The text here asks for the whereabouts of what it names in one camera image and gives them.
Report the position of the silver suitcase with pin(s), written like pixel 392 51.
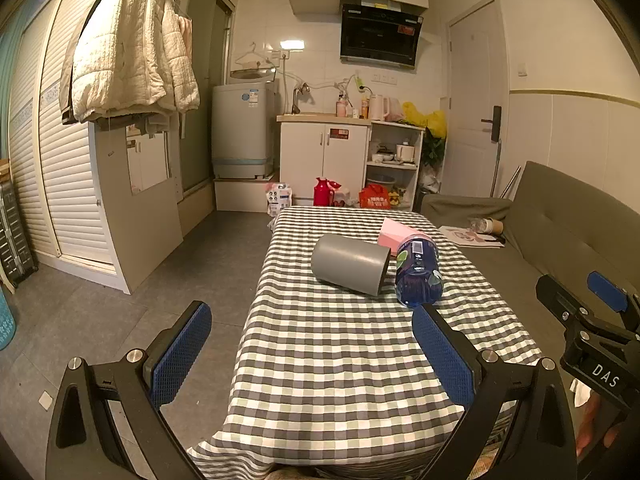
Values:
pixel 15 240

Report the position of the red thermos jug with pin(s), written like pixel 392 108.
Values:
pixel 320 192

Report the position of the white shutter wardrobe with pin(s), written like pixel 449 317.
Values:
pixel 60 175

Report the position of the grey cup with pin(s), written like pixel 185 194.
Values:
pixel 345 262

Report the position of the teal basket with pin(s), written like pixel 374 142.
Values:
pixel 4 320

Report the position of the white tissue pack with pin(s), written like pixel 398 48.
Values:
pixel 280 200

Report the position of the person's right hand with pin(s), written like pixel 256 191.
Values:
pixel 587 425

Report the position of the checkered tablecloth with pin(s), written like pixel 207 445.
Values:
pixel 325 360

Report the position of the white open shelf unit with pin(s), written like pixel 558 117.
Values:
pixel 417 170

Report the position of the brown paper cup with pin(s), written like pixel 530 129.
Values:
pixel 497 226

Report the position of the white door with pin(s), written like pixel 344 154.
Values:
pixel 470 85

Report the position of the pink garment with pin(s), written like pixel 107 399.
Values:
pixel 184 30

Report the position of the frosted glass door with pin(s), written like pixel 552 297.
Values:
pixel 202 85

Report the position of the white platform box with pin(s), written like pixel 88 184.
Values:
pixel 240 195

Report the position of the mop stick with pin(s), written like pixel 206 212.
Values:
pixel 496 170

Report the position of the white printed paper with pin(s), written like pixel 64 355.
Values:
pixel 465 237

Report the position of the metal faucet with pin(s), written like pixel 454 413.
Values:
pixel 299 97

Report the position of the pink bottle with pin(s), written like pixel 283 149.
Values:
pixel 341 107

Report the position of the white padded jacket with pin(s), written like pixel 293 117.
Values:
pixel 125 40

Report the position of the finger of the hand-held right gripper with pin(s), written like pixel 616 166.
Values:
pixel 557 296
pixel 606 290

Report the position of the washing machine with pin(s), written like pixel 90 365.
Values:
pixel 242 130

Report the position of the light switch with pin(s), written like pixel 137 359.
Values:
pixel 522 70

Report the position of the clear plastic bottle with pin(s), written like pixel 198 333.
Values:
pixel 479 224

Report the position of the white sink cabinet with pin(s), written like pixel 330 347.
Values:
pixel 322 160

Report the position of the clothes hanger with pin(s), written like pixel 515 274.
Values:
pixel 252 55

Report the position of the yellow plastic bag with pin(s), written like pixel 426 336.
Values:
pixel 435 122

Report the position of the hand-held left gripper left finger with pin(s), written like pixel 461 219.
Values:
pixel 182 355

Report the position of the dark blue snack canister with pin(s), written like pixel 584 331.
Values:
pixel 417 266

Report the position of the grey-green sofa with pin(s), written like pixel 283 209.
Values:
pixel 550 220

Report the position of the wall power sockets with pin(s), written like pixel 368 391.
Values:
pixel 385 79

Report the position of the paper scrap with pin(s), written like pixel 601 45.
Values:
pixel 46 401

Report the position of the red shopping bag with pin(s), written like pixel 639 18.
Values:
pixel 375 197

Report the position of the black range hood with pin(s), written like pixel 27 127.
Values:
pixel 379 35

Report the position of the white electric kettle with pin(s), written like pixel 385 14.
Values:
pixel 377 107

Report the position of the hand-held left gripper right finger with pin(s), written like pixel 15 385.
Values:
pixel 445 360

